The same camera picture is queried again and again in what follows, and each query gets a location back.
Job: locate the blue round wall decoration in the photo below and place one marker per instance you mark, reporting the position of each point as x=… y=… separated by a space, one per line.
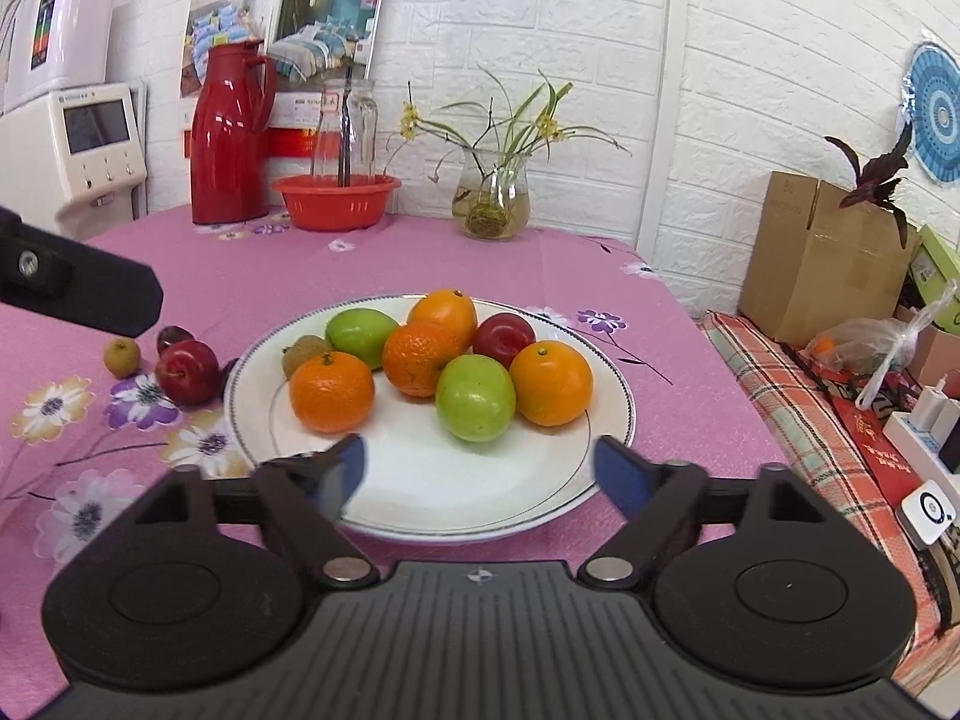
x=929 y=103

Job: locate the clear glass pitcher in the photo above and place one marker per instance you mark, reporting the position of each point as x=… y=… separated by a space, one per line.
x=344 y=150

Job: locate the red plastic basket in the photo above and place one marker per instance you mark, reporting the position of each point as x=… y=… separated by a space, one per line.
x=319 y=204

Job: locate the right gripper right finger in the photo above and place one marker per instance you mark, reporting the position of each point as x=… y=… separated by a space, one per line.
x=659 y=502

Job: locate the plaid cloth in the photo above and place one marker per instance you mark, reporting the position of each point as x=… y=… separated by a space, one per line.
x=796 y=410

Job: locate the red thermos jug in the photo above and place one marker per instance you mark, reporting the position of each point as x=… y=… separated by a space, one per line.
x=227 y=149

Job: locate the brown kiwi on plate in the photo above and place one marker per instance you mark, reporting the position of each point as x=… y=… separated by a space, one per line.
x=305 y=348

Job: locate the red apple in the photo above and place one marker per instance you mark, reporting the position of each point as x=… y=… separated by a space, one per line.
x=188 y=372
x=502 y=337

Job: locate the rear orange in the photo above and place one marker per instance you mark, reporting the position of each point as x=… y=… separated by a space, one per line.
x=450 y=308

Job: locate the small yellow-brown pear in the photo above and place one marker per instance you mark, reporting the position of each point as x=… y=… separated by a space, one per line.
x=122 y=358

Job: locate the dark purple leaf plant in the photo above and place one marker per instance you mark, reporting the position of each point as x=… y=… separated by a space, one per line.
x=875 y=181

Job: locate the white water dispenser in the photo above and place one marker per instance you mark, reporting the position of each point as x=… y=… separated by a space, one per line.
x=72 y=159

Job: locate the front left orange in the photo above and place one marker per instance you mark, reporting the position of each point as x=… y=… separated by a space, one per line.
x=333 y=393

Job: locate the green cardboard box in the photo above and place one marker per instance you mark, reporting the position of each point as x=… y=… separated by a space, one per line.
x=934 y=268

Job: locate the dark purple plum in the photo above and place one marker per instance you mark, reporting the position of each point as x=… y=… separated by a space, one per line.
x=171 y=335

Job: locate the front green apple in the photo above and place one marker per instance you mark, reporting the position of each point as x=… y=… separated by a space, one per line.
x=475 y=398

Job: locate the red apple on plate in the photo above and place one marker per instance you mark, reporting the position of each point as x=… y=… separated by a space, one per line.
x=502 y=337

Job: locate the green apple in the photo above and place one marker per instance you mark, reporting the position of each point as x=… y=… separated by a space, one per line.
x=475 y=398
x=362 y=333

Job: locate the rear green apple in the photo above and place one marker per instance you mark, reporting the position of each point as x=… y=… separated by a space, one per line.
x=362 y=333

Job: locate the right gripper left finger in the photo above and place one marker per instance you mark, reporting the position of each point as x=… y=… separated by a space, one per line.
x=302 y=498

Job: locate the small white square device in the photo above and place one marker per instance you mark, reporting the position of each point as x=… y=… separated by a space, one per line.
x=925 y=515

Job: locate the glass vase with plant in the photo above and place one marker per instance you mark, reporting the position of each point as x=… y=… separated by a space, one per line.
x=495 y=141

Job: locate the middle textured orange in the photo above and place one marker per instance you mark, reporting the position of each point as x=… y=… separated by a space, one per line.
x=415 y=354

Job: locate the wall calendar poster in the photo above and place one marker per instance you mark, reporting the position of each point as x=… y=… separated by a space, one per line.
x=310 y=42

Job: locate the white round plate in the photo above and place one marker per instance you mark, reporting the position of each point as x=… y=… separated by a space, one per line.
x=421 y=483

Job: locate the white water purifier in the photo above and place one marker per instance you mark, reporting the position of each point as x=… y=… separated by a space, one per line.
x=57 y=44

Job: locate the right orange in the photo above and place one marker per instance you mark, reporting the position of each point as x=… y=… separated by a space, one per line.
x=553 y=383

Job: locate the clear plastic bag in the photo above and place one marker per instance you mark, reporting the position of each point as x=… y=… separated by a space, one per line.
x=872 y=348

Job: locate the white power strip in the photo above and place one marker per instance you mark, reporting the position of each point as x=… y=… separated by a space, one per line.
x=921 y=434

